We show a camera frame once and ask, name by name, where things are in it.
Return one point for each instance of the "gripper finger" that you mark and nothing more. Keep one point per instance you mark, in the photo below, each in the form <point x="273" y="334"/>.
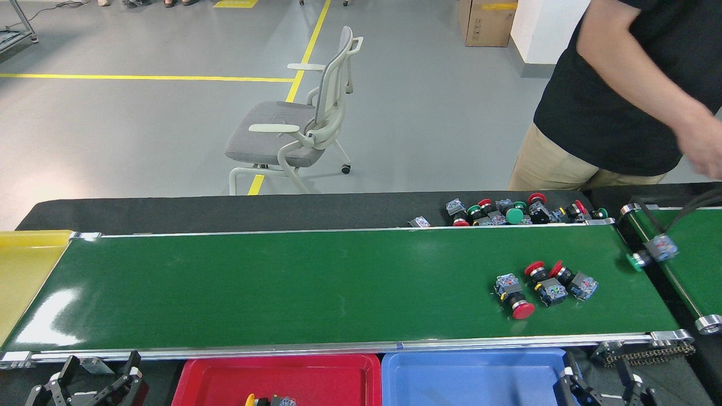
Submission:
<point x="135" y="366"/>
<point x="571" y="363"/>
<point x="70" y="363"/>
<point x="625" y="369"/>

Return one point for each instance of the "yellow push button switch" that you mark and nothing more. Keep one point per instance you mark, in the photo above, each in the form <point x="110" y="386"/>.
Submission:
<point x="276" y="401"/>

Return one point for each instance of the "person's right forearm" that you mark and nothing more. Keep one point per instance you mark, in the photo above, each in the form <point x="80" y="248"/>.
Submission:
<point x="637" y="79"/>

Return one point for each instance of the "blue plastic tray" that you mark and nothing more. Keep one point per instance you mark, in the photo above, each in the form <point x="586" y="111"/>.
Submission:
<point x="468" y="383"/>

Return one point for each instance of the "yellow plastic tray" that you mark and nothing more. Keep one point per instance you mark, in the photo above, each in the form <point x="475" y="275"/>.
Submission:
<point x="22" y="270"/>

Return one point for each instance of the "green feeder conveyor belt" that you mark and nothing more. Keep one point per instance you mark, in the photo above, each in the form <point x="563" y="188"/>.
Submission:
<point x="699" y="282"/>

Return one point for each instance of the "red plastic tray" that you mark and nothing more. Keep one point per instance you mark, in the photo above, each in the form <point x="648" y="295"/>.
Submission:
<point x="316" y="383"/>

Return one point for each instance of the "person's right hand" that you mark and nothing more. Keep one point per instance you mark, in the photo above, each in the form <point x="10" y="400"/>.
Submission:
<point x="705" y="146"/>

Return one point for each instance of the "person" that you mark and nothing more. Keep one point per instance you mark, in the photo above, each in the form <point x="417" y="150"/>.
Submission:
<point x="598" y="124"/>

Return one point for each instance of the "grey office chair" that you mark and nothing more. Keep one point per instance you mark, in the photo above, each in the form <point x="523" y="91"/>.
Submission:
<point x="265" y="132"/>

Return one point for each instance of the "cardboard box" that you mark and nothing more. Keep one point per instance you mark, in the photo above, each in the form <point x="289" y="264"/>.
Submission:
<point x="488" y="25"/>

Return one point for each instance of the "large green push button switch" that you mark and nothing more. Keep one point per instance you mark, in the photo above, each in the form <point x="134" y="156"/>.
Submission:
<point x="514" y="216"/>

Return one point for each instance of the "blue grey switch contact block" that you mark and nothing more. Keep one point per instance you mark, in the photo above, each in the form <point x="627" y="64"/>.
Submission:
<point x="456" y="207"/>
<point x="418" y="222"/>
<point x="504" y="204"/>

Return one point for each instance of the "metal frame rack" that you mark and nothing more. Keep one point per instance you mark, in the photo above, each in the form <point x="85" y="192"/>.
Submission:
<point x="8" y="38"/>

